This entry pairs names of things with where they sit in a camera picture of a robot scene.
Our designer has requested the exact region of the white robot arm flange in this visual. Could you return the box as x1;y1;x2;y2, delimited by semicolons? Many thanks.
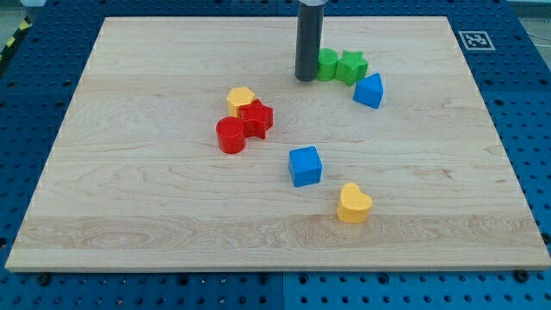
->
299;0;328;7

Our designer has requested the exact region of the blue cube block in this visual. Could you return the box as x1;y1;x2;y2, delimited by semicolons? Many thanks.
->
288;146;323;187

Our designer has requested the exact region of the light wooden board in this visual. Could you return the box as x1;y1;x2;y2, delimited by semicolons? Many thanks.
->
6;16;550;272

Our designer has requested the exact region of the red star block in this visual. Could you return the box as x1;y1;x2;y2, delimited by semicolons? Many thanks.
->
239;99;273;140

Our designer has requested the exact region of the red cylinder block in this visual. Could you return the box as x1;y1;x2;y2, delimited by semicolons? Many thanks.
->
216;116;246;154

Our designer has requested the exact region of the yellow heart block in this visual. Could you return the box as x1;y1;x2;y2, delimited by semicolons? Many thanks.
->
337;183;373;224

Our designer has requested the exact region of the green cylinder block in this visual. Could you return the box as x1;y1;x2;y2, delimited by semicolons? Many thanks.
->
316;48;339;82

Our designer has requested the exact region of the blue triangular prism block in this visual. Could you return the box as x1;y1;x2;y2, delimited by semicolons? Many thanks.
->
353;73;384;109

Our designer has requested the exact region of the green star block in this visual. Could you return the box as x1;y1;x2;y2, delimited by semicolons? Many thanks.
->
334;50;368;87

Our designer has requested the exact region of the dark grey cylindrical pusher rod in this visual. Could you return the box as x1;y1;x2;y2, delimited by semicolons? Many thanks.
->
294;2;325;82

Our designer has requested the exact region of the white fiducial marker tag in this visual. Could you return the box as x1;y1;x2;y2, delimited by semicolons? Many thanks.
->
459;30;495;51

